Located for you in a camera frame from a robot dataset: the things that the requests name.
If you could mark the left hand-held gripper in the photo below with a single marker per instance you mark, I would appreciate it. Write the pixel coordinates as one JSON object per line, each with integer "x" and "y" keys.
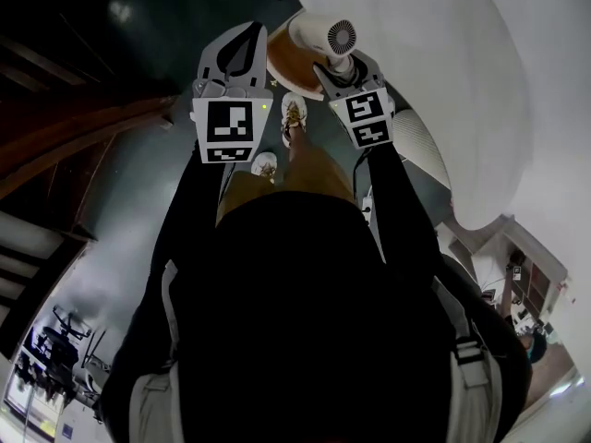
{"x": 228, "y": 123}

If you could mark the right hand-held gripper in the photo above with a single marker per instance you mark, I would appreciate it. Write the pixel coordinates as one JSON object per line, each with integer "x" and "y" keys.
{"x": 367, "y": 118}

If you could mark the white tray with brown interior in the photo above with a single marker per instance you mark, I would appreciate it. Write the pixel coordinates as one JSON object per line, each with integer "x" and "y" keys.
{"x": 291, "y": 63}

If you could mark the white hair dryer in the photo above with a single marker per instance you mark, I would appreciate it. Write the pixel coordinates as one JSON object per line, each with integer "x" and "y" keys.
{"x": 314, "y": 32}

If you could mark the person's left forearm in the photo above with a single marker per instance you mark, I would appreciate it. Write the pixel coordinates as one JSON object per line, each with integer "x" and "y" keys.
{"x": 194, "y": 201}

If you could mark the person's right forearm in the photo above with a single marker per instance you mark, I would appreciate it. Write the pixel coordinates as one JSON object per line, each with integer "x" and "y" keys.
{"x": 394, "y": 187}

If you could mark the person's right white shoe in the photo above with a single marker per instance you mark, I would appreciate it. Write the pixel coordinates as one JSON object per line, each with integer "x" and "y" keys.
{"x": 294, "y": 113}

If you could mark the person's white shoe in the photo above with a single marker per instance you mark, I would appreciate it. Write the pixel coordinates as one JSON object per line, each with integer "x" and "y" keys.
{"x": 294, "y": 113}
{"x": 264, "y": 164}

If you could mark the person's tan trousers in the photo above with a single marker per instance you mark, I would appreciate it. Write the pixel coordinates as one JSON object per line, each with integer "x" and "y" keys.
{"x": 314, "y": 173}

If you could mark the person's left white shoe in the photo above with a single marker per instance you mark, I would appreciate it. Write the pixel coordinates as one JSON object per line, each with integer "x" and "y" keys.
{"x": 264, "y": 164}

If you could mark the white power strip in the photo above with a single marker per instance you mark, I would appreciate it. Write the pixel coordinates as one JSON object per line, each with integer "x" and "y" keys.
{"x": 367, "y": 207}

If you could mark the person's black jacket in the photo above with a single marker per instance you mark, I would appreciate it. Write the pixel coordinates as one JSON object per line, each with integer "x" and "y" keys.
{"x": 300, "y": 316}

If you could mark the beige shelf unit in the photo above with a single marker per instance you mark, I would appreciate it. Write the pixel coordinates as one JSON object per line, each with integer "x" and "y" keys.
{"x": 538, "y": 289}

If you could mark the blue wall sign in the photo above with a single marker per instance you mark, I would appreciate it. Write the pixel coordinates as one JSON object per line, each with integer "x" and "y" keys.
{"x": 68, "y": 432}

